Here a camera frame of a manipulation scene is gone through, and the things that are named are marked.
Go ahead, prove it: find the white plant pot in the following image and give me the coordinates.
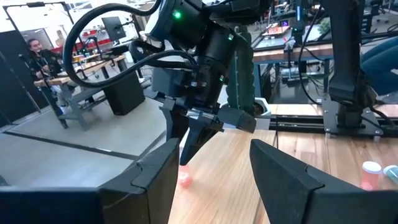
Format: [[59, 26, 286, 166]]
[[252, 96, 272, 131]]

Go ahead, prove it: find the wooden workbench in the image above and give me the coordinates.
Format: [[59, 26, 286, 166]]
[[252, 42, 334, 103]]

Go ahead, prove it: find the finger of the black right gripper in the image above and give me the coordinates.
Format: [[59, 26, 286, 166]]
[[179, 119, 220, 166], [159, 104, 190, 141]]

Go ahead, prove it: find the green medicine bottle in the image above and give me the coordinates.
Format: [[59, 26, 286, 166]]
[[382, 164, 398, 187]]

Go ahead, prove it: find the black monitor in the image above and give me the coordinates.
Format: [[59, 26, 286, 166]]
[[101, 16, 127, 42]]

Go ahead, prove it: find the pink medicine bottle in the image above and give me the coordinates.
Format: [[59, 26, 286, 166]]
[[360, 161, 382, 192], [178, 164, 193, 189]]

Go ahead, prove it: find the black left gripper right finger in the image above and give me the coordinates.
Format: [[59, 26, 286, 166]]
[[249, 139, 354, 224]]

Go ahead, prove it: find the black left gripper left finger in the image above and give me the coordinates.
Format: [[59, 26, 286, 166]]
[[99, 138, 181, 224]]

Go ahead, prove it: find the black computer tower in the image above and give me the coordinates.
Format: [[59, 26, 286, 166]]
[[101, 72, 147, 116]]

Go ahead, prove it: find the wooden desk with grey legs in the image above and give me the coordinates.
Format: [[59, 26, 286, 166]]
[[33, 54, 129, 131]]

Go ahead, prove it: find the green cactus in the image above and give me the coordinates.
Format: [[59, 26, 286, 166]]
[[225, 25, 256, 115]]

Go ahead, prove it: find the person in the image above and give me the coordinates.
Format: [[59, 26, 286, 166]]
[[26, 38, 68, 116]]

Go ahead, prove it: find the wooden shelf with black legs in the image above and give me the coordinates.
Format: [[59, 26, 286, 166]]
[[167, 128, 278, 224]]

